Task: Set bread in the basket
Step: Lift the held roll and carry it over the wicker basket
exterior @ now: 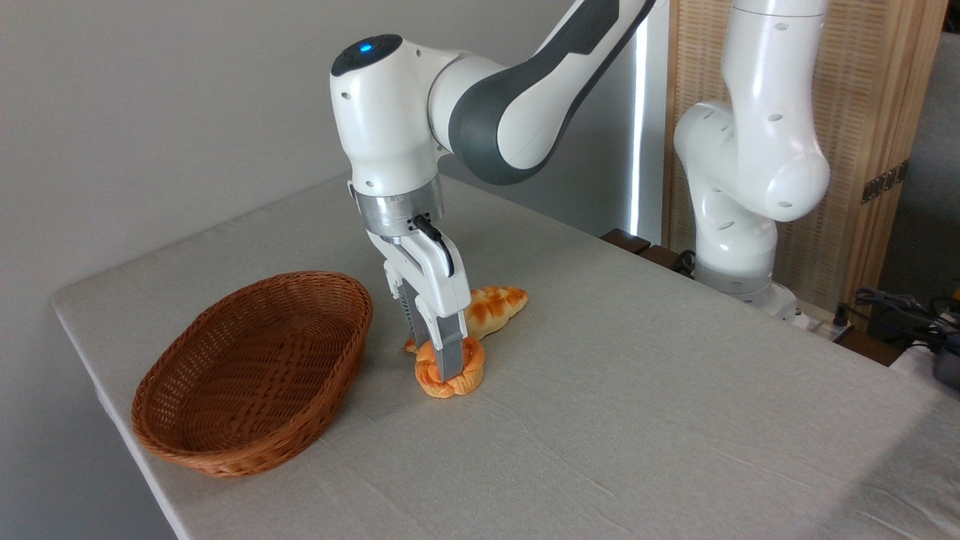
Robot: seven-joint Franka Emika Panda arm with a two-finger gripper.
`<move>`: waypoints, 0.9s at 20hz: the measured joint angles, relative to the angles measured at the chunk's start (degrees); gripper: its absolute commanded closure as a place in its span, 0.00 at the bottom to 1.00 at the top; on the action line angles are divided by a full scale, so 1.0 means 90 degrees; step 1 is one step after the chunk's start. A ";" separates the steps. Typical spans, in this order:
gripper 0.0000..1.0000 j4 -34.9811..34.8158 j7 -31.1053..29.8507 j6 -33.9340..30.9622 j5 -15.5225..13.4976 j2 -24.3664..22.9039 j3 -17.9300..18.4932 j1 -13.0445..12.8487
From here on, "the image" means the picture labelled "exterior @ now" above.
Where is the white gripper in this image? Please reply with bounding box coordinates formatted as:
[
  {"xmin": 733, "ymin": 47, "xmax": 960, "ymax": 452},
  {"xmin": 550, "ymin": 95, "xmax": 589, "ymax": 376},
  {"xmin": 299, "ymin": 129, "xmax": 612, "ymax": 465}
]
[{"xmin": 367, "ymin": 231, "xmax": 472, "ymax": 382}]

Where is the round braided bread bun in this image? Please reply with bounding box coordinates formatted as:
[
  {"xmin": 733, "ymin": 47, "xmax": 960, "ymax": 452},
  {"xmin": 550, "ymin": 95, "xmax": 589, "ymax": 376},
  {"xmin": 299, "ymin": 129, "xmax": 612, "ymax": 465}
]
[{"xmin": 414, "ymin": 336, "xmax": 486, "ymax": 399}]

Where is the long braided bread loaf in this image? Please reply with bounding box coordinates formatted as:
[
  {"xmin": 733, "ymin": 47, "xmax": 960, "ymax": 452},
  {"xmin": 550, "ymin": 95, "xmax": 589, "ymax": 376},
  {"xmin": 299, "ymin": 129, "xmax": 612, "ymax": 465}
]
[{"xmin": 405, "ymin": 286, "xmax": 529, "ymax": 353}]

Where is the brown woven wicker basket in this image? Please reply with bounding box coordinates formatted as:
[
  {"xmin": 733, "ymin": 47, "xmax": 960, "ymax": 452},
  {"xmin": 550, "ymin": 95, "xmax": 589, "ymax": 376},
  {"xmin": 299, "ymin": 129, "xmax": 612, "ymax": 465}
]
[{"xmin": 131, "ymin": 271, "xmax": 374, "ymax": 479}]

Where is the dark brown wooden bench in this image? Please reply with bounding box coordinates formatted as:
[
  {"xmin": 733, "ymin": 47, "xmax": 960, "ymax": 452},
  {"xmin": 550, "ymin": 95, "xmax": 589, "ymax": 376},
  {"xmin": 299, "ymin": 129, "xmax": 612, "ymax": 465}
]
[{"xmin": 600, "ymin": 229, "xmax": 697, "ymax": 278}]

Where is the light grey tablecloth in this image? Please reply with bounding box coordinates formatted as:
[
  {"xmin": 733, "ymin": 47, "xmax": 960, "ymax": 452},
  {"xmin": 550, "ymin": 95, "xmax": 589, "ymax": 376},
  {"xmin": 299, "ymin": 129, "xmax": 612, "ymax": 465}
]
[{"xmin": 51, "ymin": 176, "xmax": 960, "ymax": 540}]

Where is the white power strip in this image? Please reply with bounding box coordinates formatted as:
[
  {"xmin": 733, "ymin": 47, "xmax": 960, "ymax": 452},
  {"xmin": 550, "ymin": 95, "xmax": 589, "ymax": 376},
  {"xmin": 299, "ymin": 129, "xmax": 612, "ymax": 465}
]
[{"xmin": 780, "ymin": 302, "xmax": 856, "ymax": 344}]

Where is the dark metal screen hinge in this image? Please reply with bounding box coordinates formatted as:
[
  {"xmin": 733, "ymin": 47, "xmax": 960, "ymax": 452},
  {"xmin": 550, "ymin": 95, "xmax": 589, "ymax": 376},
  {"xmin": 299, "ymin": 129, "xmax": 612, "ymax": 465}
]
[{"xmin": 861, "ymin": 159, "xmax": 911, "ymax": 205}]

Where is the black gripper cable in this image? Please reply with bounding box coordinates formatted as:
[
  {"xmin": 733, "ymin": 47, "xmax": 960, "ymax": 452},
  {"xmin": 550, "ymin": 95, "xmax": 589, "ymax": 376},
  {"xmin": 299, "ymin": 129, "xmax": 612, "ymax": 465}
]
[{"xmin": 409, "ymin": 215, "xmax": 456, "ymax": 277}]

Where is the white vertical window frame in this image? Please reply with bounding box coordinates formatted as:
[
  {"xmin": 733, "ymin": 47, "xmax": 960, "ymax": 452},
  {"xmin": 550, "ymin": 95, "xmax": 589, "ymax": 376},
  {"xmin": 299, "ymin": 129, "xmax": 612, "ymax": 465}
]
[{"xmin": 630, "ymin": 0, "xmax": 671, "ymax": 241}]

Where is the black cable bundle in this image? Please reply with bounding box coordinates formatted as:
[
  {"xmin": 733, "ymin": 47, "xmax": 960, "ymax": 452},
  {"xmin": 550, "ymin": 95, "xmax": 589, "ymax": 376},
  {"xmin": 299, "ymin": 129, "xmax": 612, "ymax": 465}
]
[{"xmin": 834, "ymin": 288, "xmax": 960, "ymax": 353}]

